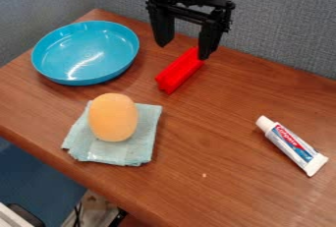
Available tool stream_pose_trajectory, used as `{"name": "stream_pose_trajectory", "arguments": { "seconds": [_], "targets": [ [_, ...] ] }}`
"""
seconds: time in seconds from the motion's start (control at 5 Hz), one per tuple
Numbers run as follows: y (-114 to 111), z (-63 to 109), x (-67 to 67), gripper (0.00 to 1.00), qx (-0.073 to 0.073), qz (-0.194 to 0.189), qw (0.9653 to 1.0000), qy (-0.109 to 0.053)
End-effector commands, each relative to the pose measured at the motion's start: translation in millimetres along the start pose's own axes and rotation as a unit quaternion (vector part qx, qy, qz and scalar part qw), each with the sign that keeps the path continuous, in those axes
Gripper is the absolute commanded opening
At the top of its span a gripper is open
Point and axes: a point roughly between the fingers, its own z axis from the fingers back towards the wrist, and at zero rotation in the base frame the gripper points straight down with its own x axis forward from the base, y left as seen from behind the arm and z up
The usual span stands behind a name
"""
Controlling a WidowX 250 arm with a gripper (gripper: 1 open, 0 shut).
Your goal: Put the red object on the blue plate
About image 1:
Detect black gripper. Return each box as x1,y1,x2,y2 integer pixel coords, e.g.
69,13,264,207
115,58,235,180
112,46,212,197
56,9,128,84
147,0,235,60

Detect red rectangular block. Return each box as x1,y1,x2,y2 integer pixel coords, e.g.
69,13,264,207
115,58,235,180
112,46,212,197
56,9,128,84
155,47,204,94

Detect blue plastic plate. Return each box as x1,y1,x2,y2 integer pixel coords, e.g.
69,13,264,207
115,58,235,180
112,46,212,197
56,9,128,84
32,21,139,85

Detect orange egg-shaped object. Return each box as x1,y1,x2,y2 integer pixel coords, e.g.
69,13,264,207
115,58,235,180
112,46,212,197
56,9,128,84
88,93,137,142

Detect light blue folded cloth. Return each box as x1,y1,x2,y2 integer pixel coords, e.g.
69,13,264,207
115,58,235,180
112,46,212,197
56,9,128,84
61,102,163,166

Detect white toothpaste tube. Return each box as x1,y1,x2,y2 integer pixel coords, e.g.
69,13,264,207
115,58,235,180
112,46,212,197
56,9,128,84
256,116,328,177

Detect black cable under table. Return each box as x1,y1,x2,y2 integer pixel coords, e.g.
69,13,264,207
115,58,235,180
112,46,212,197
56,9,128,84
72,200,84,227

